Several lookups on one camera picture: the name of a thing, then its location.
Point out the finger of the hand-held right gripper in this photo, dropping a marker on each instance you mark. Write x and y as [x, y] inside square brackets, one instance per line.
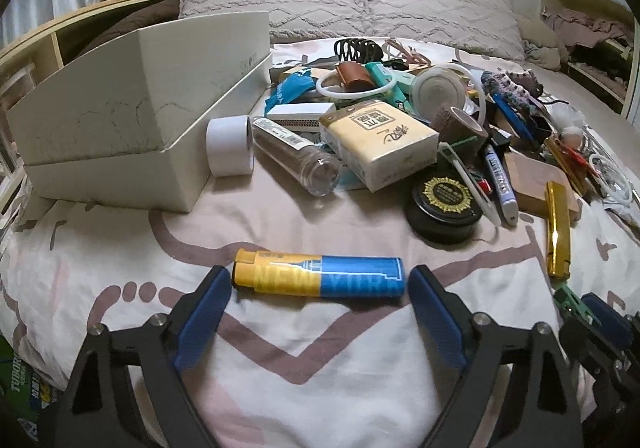
[587, 343]
[607, 318]

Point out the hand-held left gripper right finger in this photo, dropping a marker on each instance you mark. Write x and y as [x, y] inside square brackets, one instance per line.
[437, 320]

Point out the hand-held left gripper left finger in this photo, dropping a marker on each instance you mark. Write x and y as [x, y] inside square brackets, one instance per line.
[202, 318]

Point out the green plastic piece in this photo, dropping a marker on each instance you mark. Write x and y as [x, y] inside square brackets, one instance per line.
[570, 303]

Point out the gold metal case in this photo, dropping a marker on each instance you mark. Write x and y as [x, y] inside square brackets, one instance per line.
[557, 228]

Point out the black round tin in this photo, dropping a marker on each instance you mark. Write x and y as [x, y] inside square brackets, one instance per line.
[442, 208]

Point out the yellow and blue lighter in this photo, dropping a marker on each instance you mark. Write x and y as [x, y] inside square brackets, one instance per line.
[320, 278]

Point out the brown square case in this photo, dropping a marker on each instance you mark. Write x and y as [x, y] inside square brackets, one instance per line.
[532, 183]

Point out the yellow tissue pack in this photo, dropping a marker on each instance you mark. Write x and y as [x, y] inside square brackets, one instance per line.
[380, 142]

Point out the brown tape roll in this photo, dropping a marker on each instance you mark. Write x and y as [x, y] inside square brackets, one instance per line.
[457, 127]

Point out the white cardboard box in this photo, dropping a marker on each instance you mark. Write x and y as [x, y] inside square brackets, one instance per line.
[135, 92]

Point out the printed blanket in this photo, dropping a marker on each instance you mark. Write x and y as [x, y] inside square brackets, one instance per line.
[125, 268]

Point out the white plastic tubing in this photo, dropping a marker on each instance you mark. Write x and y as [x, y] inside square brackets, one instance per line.
[612, 177]

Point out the white storage box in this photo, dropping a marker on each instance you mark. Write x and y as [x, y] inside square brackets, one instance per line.
[170, 177]

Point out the white thread snips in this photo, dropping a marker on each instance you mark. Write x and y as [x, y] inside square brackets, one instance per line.
[467, 172]

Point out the white marker pen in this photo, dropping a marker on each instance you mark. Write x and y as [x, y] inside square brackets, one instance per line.
[500, 183]

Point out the white tape roll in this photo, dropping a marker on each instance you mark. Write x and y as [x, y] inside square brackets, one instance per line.
[229, 147]

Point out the clear plastic bottle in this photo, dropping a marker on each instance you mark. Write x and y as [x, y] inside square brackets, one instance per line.
[295, 152]

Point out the green printed carton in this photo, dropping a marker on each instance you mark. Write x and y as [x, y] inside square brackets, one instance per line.
[20, 383]

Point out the blue pen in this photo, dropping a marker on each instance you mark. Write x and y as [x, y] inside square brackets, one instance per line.
[512, 115]

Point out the silver flat box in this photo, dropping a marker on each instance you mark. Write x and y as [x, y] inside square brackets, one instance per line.
[300, 115]

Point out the clear round container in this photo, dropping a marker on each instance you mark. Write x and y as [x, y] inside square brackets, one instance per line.
[437, 90]

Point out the blue packet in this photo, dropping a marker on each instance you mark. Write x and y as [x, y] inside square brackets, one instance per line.
[290, 90]

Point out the teal plastic case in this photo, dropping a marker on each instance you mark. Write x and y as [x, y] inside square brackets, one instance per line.
[387, 77]

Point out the brown leather holder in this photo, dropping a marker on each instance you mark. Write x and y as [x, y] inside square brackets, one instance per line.
[355, 75]

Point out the beige plush cushion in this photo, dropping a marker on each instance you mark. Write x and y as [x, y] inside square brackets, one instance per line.
[542, 42]

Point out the black hair claw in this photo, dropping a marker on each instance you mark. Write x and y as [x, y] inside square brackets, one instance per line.
[357, 48]

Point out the pile of clothes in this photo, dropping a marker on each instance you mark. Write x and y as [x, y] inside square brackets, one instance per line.
[585, 25]

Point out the brown blanket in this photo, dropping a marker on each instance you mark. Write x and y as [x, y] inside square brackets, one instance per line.
[120, 22]

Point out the wooden shelf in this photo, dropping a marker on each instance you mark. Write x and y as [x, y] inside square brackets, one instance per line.
[35, 42]

